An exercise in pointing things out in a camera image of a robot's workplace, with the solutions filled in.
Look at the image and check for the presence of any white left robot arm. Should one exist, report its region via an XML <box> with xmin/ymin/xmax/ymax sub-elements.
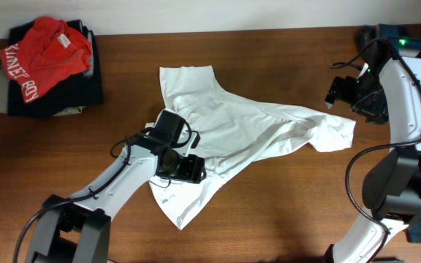
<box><xmin>12</xmin><ymin>110</ymin><xmax>206</xmax><ymax>263</ymax></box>

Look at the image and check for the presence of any black folded garment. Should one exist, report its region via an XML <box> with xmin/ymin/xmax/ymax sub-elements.
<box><xmin>7</xmin><ymin>20</ymin><xmax>104</xmax><ymax>119</ymax></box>

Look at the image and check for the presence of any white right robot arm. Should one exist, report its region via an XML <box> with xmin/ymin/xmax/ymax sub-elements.
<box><xmin>325</xmin><ymin>24</ymin><xmax>421</xmax><ymax>262</ymax></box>

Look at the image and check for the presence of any white t-shirt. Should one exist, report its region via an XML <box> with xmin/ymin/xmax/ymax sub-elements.
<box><xmin>151</xmin><ymin>66</ymin><xmax>356</xmax><ymax>230</ymax></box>

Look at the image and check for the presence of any grey folded garment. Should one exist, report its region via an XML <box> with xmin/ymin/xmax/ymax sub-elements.
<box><xmin>0</xmin><ymin>69</ymin><xmax>86</xmax><ymax>116</ymax></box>

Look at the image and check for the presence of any red printed t-shirt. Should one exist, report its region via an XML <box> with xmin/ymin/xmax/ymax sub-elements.
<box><xmin>0</xmin><ymin>17</ymin><xmax>93</xmax><ymax>104</ymax></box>

